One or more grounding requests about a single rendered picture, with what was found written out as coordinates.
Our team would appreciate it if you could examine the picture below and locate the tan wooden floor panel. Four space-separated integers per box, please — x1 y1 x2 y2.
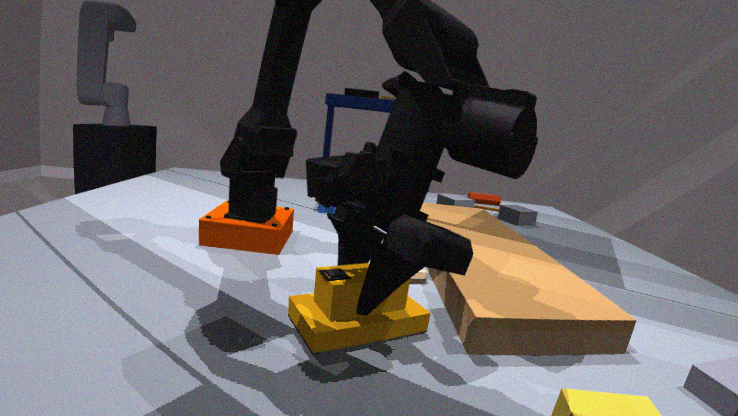
420 203 636 356

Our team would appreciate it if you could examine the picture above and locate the blue open tray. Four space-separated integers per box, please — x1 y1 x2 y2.
318 203 336 214

